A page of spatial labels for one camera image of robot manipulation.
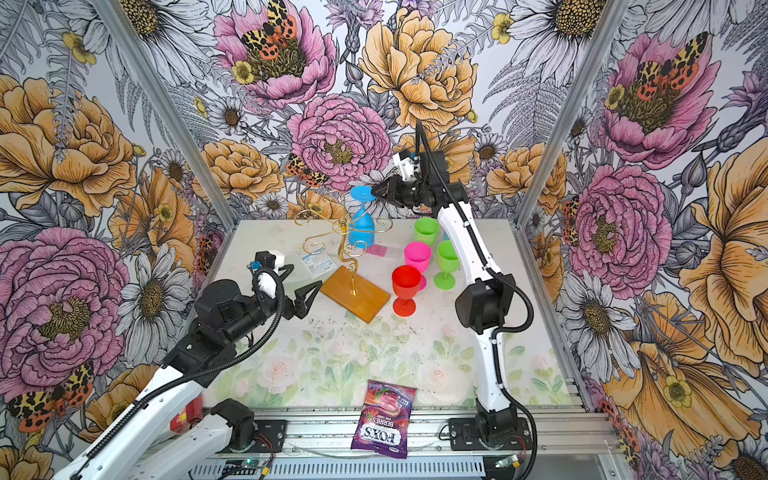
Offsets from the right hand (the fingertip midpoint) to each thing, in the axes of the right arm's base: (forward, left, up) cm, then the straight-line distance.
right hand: (373, 199), depth 83 cm
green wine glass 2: (+5, -16, -19) cm, 25 cm away
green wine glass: (-9, -21, -18) cm, 29 cm away
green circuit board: (-55, +32, -33) cm, 72 cm away
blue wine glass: (-3, +4, -9) cm, 10 cm away
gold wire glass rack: (-9, +9, -29) cm, 32 cm away
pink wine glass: (-4, -13, -19) cm, 24 cm away
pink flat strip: (+9, +1, -31) cm, 32 cm away
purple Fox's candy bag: (-47, -1, -30) cm, 56 cm away
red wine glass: (-13, -8, -21) cm, 26 cm away
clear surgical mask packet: (+3, +22, -31) cm, 38 cm away
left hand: (-24, +16, -5) cm, 29 cm away
